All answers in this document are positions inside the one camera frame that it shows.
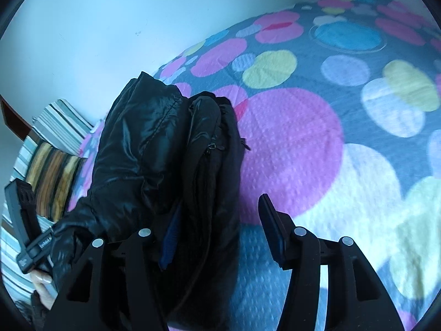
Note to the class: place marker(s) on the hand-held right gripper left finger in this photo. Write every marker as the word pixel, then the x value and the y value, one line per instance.
pixel 170 241

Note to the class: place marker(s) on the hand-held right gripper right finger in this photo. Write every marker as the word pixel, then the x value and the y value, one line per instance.
pixel 270 227

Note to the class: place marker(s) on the black puffer jacket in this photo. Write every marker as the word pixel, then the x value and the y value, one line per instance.
pixel 137 144

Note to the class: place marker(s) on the person's left hand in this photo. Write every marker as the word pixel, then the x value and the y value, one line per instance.
pixel 41 282

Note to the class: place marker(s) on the striped pillow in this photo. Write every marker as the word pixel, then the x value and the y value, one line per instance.
pixel 51 176

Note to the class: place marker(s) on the bed with circle-print sheet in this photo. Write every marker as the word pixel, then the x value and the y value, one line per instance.
pixel 293 144

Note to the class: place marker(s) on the brown wooden door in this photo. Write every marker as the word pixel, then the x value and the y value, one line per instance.
pixel 13 120

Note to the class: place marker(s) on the striped headboard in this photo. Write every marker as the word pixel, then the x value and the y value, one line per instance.
pixel 62 124

